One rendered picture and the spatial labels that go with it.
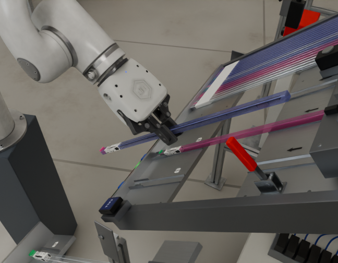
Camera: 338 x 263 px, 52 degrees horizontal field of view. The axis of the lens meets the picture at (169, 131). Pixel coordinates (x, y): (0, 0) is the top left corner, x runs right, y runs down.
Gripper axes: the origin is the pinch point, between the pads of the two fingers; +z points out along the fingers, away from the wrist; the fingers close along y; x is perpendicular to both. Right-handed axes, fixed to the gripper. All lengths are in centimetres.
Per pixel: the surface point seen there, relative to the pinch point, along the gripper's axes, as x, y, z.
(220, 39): 115, 186, 12
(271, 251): 10.2, 5.0, 41.0
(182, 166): 11.1, 4.3, 10.2
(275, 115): 52, 94, 48
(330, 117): -27.3, 1.0, 10.4
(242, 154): -17.4, -6.4, 6.7
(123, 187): 26.6, -2.2, 5.8
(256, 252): 14.1, 4.2, 40.1
